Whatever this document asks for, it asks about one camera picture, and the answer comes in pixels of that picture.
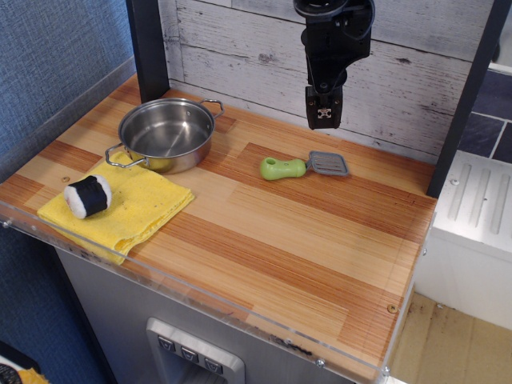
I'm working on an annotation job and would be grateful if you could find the yellow object bottom left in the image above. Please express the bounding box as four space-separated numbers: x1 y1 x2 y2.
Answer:
18 369 50 384

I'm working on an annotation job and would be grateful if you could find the clear acrylic edge guard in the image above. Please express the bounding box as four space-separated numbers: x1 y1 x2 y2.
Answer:
0 199 439 381

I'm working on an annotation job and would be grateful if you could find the plush sushi roll toy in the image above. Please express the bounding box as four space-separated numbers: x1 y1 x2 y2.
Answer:
63 174 112 219

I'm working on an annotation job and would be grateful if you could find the yellow folded cloth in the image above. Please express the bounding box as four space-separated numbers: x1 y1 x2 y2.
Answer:
37 162 194 265

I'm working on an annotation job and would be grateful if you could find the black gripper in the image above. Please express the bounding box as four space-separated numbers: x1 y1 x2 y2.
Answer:
300 7 372 130

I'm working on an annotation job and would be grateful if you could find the dark vertical post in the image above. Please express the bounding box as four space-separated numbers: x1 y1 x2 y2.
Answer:
126 0 170 103
426 0 511 198

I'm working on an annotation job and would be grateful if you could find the grey control panel with buttons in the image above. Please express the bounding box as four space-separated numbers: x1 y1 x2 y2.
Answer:
146 318 246 383

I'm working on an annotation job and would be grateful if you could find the right dark vertical post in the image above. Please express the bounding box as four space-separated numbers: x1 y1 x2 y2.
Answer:
426 0 511 198

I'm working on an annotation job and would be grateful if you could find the stainless steel pot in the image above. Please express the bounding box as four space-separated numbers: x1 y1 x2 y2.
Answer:
105 98 225 174

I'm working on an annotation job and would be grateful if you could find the green handled grey spatula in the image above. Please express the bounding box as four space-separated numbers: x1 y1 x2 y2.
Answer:
260 150 349 181

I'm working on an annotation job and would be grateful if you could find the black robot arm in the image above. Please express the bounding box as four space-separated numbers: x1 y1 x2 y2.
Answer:
294 0 376 130

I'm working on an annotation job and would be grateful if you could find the left dark vertical post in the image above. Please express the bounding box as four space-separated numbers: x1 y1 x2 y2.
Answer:
126 0 170 103

